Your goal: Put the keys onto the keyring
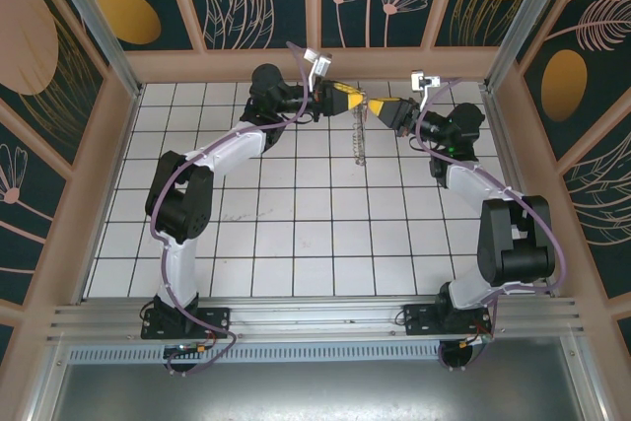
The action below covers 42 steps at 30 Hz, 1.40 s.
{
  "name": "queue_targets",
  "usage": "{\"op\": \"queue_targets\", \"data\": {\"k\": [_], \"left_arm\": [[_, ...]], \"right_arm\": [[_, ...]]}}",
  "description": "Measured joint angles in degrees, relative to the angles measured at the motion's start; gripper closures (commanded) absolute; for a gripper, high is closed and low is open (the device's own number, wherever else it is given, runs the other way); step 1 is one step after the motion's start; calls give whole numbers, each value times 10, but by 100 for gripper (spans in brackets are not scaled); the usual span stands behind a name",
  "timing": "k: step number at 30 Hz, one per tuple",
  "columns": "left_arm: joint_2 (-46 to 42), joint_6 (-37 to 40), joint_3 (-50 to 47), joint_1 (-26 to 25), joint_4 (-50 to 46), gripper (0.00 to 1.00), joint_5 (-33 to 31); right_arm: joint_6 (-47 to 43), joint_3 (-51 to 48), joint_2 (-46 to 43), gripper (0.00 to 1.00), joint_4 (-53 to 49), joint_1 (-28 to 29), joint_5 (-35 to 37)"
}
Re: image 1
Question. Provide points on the left small circuit board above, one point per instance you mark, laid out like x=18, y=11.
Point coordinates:
x=189, y=351

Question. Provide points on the grey metal sheet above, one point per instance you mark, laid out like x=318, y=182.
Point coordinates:
x=315, y=391

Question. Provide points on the aluminium mounting rail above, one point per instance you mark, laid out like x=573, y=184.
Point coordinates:
x=315, y=315

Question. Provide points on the right small circuit board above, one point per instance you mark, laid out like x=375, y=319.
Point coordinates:
x=485, y=339

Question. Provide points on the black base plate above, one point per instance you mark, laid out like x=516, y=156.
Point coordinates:
x=419, y=320
x=214, y=320

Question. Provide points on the aluminium corner post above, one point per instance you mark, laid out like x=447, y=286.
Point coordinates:
x=527, y=21
x=93, y=21

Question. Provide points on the small circuit board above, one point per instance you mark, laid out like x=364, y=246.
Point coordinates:
x=485, y=339
x=189, y=351

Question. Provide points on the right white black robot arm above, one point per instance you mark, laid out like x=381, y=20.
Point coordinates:
x=473, y=179

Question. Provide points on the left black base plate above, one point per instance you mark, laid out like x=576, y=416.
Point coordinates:
x=214, y=320

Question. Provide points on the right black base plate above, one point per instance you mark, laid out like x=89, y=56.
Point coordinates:
x=419, y=320

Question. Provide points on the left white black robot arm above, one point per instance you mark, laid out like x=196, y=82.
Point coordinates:
x=231, y=147

